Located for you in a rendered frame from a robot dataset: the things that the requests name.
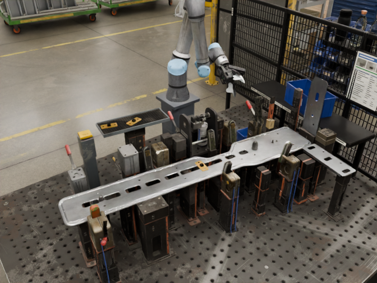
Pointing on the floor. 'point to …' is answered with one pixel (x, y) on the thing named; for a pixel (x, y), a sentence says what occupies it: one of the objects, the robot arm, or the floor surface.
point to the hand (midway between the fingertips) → (240, 90)
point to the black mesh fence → (299, 63)
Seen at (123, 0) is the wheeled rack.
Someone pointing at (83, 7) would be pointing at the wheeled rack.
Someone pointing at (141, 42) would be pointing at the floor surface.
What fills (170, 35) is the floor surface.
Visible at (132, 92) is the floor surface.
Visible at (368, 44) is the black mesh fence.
